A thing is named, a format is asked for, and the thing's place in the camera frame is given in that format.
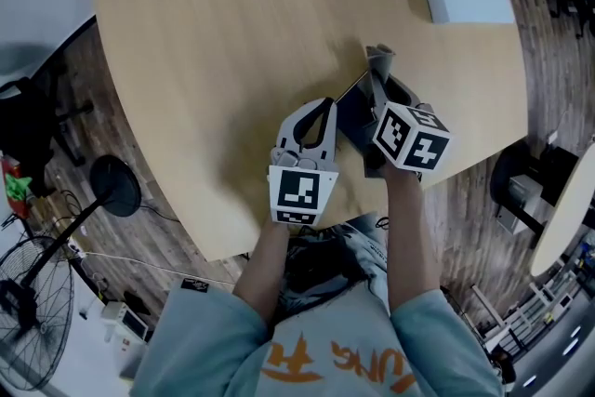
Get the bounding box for person's right forearm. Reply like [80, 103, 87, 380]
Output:
[383, 166, 443, 317]

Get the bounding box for round cream table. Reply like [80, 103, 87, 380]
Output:
[529, 148, 595, 278]

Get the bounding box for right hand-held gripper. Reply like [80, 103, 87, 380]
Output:
[364, 71, 452, 179]

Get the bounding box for grey metal box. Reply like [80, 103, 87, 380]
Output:
[495, 174, 543, 234]

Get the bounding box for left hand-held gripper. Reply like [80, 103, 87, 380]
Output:
[268, 96, 339, 228]

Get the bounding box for dark blue notebook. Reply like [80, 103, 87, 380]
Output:
[335, 69, 419, 154]

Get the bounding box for person's left forearm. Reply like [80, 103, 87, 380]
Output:
[231, 222, 289, 331]

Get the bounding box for black office chair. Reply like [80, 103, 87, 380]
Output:
[536, 0, 595, 38]
[0, 76, 94, 196]

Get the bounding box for light blue jeans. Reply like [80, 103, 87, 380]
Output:
[285, 212, 390, 308]

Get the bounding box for light blue printed shirt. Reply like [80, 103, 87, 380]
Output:
[132, 281, 506, 397]

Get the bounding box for red bag with green tuft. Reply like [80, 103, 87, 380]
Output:
[1, 154, 33, 219]

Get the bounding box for small white appliance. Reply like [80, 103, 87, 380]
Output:
[100, 300, 150, 343]

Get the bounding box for white floor cable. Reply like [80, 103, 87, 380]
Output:
[83, 250, 236, 287]

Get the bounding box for black standing fan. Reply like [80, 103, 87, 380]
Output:
[0, 154, 142, 391]

